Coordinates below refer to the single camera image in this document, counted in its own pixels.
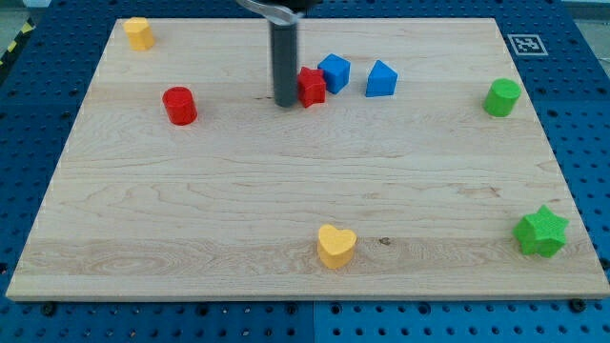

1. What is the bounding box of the red cylinder block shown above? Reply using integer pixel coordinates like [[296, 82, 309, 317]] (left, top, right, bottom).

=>
[[162, 87, 197, 126]]

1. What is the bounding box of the yellow heart block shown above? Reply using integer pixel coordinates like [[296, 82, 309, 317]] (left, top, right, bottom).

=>
[[317, 224, 357, 269]]

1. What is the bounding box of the red star block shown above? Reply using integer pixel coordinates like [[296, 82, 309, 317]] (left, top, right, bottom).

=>
[[297, 67, 326, 108]]

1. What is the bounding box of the blue cube block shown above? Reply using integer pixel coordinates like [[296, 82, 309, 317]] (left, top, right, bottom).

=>
[[317, 53, 351, 94]]

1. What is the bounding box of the wooden board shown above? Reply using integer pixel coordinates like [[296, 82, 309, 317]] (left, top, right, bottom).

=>
[[7, 18, 609, 302]]

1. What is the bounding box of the blue triangle block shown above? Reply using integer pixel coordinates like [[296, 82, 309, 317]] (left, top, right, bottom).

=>
[[365, 60, 398, 97]]

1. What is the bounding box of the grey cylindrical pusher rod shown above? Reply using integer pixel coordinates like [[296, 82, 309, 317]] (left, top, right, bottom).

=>
[[270, 23, 298, 108]]

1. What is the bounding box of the green cylinder block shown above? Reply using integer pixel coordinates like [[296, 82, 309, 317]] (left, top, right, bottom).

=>
[[483, 78, 521, 117]]

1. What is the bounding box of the yellow hexagon block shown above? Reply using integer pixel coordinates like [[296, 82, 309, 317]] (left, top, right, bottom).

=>
[[123, 17, 155, 51]]

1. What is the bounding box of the green star block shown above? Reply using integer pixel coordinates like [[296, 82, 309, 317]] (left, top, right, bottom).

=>
[[513, 205, 569, 258]]

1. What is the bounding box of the white fiducial marker tag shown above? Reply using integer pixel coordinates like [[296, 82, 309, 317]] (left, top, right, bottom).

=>
[[508, 33, 548, 56]]

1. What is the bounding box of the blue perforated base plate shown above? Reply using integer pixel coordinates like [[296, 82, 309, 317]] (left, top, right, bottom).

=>
[[1, 1, 609, 342]]

